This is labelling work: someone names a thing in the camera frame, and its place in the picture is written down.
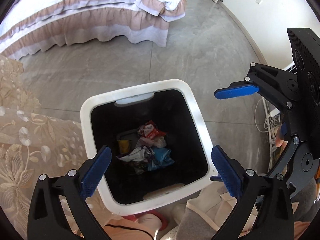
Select white square trash bin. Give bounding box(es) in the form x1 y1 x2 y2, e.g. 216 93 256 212
80 79 217 216

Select white crumpled wrapper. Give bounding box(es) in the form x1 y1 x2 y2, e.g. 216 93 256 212
152 136 167 148

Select silver crumpled wrapper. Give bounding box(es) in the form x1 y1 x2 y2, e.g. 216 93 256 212
118 146 155 163

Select bed with ruffled skirt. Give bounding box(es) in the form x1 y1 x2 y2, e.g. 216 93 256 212
1 0 186 60

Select blue snack wrapper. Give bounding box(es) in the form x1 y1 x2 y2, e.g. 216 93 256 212
148 147 174 171

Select red white slipper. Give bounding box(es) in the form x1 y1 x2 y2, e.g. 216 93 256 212
123 210 168 231

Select white cables on floor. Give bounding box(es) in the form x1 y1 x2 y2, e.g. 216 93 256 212
254 97 286 170

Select embroidered beige tablecloth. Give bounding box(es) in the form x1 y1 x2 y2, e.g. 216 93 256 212
1 56 87 238

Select right hand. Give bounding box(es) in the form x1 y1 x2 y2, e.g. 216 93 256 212
274 128 287 150

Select red snack wrapper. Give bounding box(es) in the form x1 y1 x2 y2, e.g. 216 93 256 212
138 121 166 140

